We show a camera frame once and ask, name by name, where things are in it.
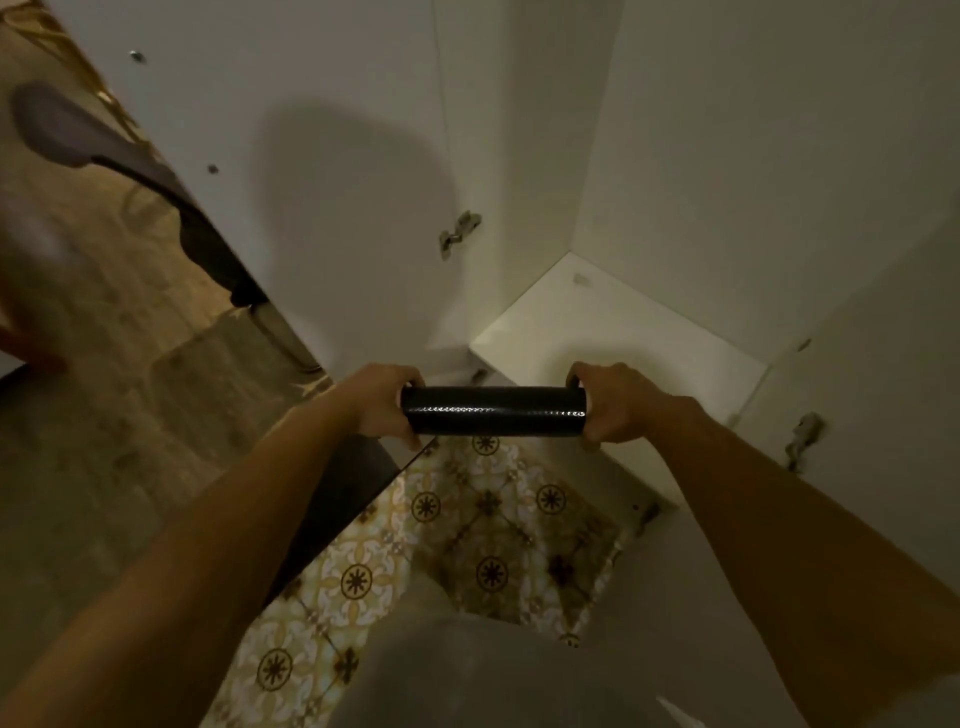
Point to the person's grey shorts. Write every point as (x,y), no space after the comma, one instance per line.
(480,675)

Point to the person's right thumb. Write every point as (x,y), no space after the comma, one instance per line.
(578,374)

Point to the metal cabinet hinge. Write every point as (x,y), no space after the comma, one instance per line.
(804,441)
(457,234)

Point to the person's left forearm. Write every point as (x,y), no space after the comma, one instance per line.
(187,577)

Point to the person's left thumb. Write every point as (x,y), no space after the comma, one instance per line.
(409,375)

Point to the glossy black roll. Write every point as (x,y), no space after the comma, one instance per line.
(495,411)

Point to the person's left hand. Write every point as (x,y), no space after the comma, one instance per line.
(371,405)

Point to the person's right hand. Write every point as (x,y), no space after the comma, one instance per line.
(626,409)

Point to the white cabinet door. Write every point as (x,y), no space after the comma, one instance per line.
(300,172)
(862,420)

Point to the person's right forearm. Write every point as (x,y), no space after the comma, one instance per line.
(817,570)

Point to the white cabinet body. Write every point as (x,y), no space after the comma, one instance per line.
(660,225)

